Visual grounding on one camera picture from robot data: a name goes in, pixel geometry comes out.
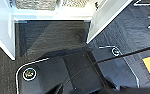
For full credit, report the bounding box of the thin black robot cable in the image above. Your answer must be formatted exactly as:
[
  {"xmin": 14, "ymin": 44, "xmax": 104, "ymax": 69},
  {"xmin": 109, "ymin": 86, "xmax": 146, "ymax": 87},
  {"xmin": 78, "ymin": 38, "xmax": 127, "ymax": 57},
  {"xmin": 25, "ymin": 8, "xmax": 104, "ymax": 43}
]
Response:
[{"xmin": 61, "ymin": 45, "xmax": 150, "ymax": 94}]

